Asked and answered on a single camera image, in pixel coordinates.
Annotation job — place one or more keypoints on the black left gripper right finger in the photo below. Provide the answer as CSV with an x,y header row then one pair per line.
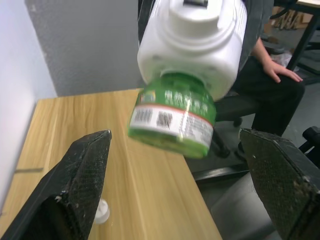
x,y
280,175

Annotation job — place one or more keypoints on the green repellent liquid bottle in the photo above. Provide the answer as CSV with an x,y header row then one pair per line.
x,y
175,117

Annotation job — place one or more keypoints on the seated person in dark trousers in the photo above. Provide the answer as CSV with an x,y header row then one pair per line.
x,y
270,100

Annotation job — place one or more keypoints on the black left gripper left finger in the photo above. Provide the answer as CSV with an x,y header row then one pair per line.
x,y
62,185

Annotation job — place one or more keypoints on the white mosquito repellent heater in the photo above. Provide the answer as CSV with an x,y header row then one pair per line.
x,y
190,50

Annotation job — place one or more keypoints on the black office chair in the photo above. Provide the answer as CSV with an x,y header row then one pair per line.
x,y
237,107

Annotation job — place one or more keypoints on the person's bare hand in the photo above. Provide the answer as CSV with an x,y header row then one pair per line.
x,y
278,70

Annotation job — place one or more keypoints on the wooden desk with black frame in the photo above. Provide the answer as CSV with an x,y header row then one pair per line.
x,y
308,30

